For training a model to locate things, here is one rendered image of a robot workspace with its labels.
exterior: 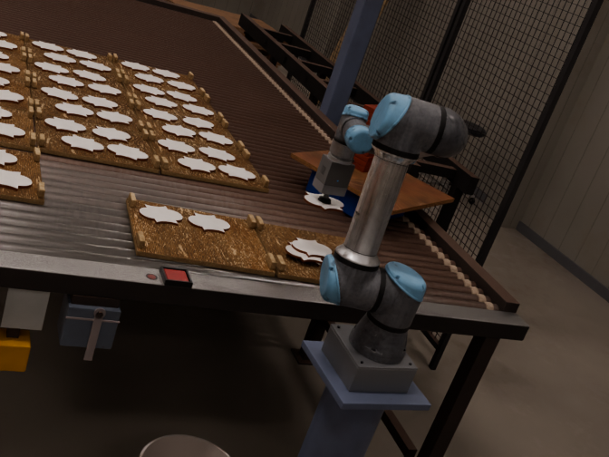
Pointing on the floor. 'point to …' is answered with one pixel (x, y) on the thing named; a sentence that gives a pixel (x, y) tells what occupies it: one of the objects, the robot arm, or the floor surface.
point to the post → (350, 58)
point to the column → (349, 412)
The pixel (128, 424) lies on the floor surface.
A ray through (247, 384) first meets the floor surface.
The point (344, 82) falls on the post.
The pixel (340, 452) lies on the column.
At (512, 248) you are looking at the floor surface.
